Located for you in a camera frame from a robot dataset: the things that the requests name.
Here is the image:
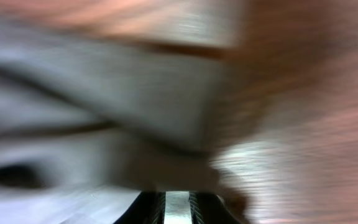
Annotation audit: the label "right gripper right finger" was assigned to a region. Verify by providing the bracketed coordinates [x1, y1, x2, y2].
[188, 192, 243, 224]

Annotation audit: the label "grey shorts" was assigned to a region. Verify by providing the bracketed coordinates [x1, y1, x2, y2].
[0, 16, 247, 223]

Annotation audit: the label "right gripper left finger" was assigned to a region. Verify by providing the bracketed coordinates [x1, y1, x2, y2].
[114, 192, 166, 224]

